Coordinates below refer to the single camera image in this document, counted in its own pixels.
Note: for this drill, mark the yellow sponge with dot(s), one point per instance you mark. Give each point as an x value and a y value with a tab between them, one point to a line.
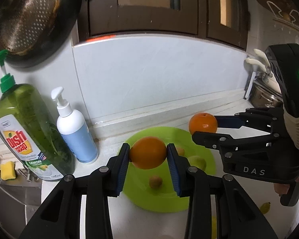
7	171

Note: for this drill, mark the orange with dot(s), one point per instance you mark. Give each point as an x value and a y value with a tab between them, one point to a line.
148	153
203	124

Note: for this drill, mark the dark wooden window frame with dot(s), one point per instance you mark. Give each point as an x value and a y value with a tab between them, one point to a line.
152	17

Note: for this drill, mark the brass colander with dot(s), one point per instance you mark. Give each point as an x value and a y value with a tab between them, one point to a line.
27	15

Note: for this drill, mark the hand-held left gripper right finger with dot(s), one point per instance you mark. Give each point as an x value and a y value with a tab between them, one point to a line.
174	171

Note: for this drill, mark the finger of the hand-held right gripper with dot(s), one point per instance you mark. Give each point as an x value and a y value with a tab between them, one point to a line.
214	140
229	122

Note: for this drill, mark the person's right hand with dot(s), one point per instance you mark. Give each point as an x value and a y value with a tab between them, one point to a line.
286	188

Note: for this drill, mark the wall hook rack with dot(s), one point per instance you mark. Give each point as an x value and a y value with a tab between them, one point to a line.
284	12

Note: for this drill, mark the white pump bottle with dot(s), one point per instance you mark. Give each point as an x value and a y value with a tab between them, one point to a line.
74	134

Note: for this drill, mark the steel pot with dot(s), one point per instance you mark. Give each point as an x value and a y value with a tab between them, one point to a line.
266	97

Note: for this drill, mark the green dish soap bottle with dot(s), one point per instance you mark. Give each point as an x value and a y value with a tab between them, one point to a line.
30	129

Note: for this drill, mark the yellow-green pear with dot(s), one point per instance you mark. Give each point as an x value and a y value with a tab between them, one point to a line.
197	163

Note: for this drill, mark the black frying pan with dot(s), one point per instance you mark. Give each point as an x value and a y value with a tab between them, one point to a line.
69	12

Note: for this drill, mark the brown longan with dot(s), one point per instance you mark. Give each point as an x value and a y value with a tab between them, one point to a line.
155	182
181	151

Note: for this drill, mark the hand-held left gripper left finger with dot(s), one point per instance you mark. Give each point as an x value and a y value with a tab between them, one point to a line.
122	169

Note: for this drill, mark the small green tangerine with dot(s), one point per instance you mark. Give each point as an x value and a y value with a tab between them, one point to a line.
265	207

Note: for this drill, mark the green plate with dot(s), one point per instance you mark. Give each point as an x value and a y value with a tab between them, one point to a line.
144	199

